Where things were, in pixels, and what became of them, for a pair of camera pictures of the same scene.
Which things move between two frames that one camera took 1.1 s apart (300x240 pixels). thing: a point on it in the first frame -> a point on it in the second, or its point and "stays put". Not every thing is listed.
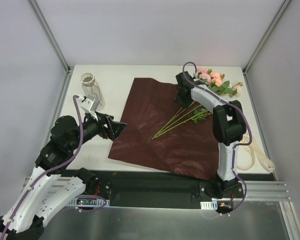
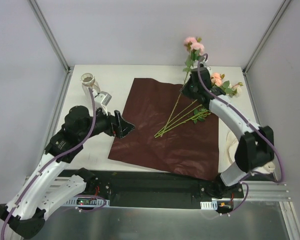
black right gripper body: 181,99 -> 198,75
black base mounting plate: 152,189 stays put
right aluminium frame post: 284,5 stays put
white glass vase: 91,88 stays put
